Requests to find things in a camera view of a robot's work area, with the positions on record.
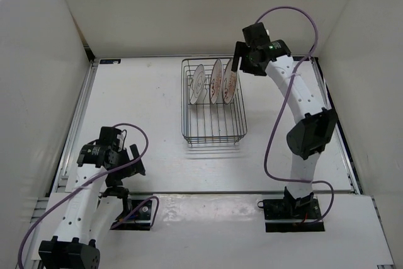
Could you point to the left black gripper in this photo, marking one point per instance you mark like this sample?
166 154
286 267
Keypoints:
114 178

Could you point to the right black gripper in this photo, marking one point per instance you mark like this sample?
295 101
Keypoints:
257 71

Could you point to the orange sunburst plate green rim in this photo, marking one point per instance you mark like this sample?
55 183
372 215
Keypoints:
229 83

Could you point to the white plate black swirl pattern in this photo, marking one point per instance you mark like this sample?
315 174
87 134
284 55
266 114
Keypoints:
197 84

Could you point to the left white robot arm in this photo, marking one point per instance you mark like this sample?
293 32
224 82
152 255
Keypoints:
97 201

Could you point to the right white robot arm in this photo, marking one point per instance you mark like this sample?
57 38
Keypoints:
314 124

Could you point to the left blue table label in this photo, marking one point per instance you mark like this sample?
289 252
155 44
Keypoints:
110 61

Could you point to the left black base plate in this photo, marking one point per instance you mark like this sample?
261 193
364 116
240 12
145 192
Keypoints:
141 215

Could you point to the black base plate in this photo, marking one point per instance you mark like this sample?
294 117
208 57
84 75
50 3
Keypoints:
141 215
278 217

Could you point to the wire dish rack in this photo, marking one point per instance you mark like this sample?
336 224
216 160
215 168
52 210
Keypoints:
204 124

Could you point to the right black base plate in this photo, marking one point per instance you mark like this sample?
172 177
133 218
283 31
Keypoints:
278 217

